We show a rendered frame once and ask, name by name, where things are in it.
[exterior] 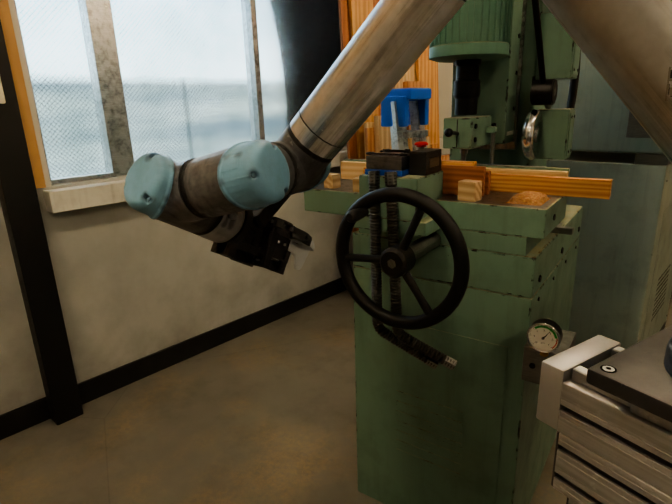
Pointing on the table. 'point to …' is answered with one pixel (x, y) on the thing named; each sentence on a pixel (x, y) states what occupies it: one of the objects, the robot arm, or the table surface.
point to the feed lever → (541, 92)
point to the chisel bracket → (473, 129)
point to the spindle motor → (475, 33)
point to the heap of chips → (529, 198)
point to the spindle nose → (466, 86)
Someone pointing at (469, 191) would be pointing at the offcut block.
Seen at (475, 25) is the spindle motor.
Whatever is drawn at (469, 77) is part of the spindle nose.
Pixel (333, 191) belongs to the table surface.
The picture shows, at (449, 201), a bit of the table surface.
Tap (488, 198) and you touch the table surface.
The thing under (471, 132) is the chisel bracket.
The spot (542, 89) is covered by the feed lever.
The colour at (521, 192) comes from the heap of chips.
